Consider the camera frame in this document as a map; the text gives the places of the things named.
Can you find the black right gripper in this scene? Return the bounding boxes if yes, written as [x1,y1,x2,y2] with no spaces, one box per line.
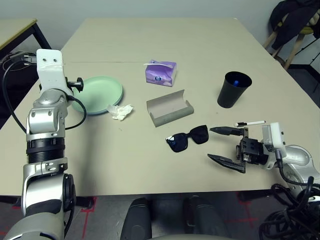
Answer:
[206,126,267,175]

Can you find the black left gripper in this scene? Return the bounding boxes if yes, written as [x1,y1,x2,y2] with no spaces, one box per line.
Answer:
[65,76,85,91]

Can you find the green plastic plate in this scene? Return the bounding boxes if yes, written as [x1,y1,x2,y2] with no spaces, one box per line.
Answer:
[71,75,124,113]

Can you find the black sunglasses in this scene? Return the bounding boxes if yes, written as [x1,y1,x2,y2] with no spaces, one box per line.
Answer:
[165,124,210,153]

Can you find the white tissue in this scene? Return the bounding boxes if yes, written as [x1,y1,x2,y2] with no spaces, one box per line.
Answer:
[106,103,135,121]

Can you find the grey glasses case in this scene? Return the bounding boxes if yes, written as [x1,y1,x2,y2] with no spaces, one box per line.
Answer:
[146,89,195,128]

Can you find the white marker with black cap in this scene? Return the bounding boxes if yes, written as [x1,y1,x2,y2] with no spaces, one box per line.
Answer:
[234,120,267,127]

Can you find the black plastic cup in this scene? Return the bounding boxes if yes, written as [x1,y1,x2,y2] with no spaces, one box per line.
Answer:
[216,71,253,109]

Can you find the black table foot bar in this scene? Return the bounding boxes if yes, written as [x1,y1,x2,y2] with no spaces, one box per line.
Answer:
[0,194,97,210]
[237,191,273,202]

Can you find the grey robot right leg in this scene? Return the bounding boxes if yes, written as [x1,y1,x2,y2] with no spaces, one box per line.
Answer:
[183,196,231,238]

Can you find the grey robot leg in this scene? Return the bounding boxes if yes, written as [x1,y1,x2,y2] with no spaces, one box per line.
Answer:
[119,197,153,240]
[183,196,231,238]

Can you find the purple tissue pack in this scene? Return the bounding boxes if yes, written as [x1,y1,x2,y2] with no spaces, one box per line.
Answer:
[143,59,178,88]

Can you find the beige side table black legs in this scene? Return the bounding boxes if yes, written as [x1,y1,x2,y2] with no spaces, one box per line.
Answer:
[0,17,52,51]

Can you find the grey robot torso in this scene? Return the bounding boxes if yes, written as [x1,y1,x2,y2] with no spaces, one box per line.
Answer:
[149,233,226,240]

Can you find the grey robot left leg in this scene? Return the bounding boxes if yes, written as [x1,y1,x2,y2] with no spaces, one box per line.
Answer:
[119,197,153,240]

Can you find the wooden stool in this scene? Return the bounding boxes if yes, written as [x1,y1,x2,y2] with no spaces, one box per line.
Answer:
[262,13,320,71]

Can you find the black jacket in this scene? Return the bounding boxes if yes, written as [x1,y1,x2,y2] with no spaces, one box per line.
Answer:
[269,0,320,51]

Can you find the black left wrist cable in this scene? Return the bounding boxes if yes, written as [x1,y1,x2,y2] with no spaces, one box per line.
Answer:
[1,58,88,134]

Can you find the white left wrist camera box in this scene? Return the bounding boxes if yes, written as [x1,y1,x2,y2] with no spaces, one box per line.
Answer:
[36,49,76,97]

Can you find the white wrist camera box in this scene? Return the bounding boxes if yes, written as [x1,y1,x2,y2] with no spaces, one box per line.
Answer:
[261,121,287,168]
[36,49,76,97]

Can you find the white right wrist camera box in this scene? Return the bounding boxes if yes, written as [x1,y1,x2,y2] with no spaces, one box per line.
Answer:
[261,121,287,168]

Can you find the black cable bundle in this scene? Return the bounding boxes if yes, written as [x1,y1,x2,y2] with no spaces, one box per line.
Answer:
[258,176,320,240]

